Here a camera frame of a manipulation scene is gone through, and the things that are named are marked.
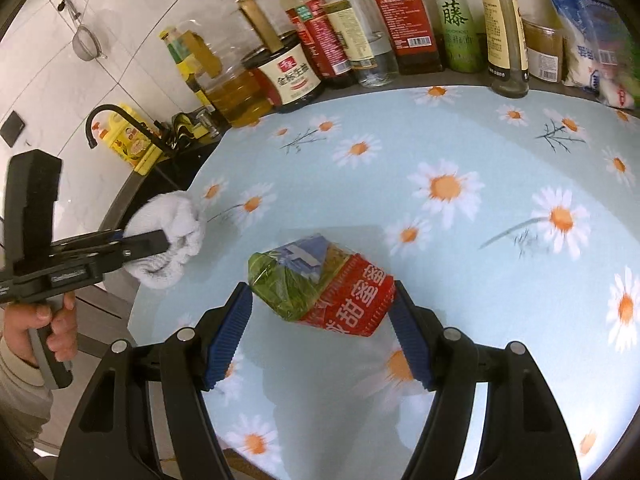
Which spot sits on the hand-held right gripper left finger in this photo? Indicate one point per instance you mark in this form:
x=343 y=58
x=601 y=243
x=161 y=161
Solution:
x=227 y=340

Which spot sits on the small clear glass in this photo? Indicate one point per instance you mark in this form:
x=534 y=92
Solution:
x=206 y=121

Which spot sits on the yellow green label bottle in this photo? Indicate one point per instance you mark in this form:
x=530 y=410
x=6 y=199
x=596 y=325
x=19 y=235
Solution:
x=182 y=55

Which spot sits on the large cooking oil bottle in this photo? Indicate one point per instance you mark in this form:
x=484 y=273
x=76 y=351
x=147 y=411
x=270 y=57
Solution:
x=240 y=95

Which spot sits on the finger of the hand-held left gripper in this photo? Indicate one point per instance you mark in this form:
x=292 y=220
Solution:
x=145 y=246
x=90 y=241

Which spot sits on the person's left hand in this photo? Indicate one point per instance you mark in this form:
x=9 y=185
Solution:
x=55 y=327

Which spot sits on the black faucet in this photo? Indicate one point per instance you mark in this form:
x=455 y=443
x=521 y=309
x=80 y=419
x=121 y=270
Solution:
x=105 y=108

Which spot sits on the black wall socket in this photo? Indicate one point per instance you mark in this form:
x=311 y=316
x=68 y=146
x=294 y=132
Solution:
x=12 y=128

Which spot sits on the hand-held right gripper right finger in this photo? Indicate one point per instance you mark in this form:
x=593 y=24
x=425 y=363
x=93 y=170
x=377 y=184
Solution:
x=411 y=345

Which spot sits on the large soy sauce bottle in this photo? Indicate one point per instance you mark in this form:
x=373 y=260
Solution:
x=290 y=77

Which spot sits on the dark bottle red label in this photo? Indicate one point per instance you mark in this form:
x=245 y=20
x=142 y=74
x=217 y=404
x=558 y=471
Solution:
x=320 y=35

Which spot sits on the metal mesh strainer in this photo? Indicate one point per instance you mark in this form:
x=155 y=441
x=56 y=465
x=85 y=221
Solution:
x=85 y=42

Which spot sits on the clear bottle red label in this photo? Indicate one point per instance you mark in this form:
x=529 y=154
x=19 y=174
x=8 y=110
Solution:
x=410 y=20

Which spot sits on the green red snack wrapper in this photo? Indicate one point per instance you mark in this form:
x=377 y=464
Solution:
x=350 y=300

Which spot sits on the person's left forearm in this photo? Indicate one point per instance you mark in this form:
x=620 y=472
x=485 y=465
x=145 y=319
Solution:
x=20 y=395

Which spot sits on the yellow dish soap bottle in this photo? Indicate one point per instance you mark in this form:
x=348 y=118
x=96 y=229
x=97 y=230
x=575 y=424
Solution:
x=127 y=141

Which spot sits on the green label oil bottle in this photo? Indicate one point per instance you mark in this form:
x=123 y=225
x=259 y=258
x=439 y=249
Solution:
x=455 y=20

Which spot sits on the black yellow cloth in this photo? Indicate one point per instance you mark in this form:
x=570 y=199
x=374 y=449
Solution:
x=182 y=127

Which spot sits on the white paper towel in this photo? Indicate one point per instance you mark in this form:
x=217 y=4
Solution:
x=170 y=215

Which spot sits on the black kitchen sink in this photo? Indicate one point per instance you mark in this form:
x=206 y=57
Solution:
x=172 y=172

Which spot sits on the clear bottle beige label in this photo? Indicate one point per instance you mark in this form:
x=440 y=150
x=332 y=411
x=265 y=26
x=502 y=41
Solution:
x=356 y=35

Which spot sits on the white blue salt bag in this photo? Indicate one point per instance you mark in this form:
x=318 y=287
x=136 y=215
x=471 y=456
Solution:
x=595 y=45

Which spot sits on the floral light blue tablecloth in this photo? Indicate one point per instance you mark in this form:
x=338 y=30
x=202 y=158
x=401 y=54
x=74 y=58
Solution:
x=475 y=270

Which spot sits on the small glass jar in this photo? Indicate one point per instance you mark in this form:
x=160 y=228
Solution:
x=542 y=52

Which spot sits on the slim bottle cream label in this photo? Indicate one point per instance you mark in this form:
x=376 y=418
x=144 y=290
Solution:
x=505 y=30

